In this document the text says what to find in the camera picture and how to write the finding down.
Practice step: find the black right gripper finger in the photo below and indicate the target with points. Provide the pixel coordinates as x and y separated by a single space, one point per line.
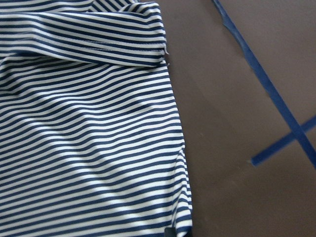
169 232

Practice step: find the navy white striped polo shirt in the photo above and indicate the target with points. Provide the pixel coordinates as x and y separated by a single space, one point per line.
91 143

